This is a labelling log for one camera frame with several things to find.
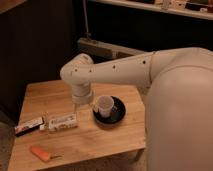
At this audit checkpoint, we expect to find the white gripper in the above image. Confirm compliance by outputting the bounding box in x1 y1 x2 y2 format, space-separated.
72 83 98 114

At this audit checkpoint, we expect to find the black round plate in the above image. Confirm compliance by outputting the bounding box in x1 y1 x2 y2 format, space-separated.
92 96 126 125

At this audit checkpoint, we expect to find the white paper cup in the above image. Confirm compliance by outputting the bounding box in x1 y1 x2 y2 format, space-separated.
95 96 114 118

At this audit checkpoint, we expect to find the wooden table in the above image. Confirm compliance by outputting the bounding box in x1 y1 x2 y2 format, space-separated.
8 80 145 171

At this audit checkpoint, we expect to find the white plastic bottle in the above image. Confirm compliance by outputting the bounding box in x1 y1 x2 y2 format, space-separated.
39 114 78 132

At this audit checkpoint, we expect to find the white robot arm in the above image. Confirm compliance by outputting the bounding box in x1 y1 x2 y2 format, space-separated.
60 47 213 171

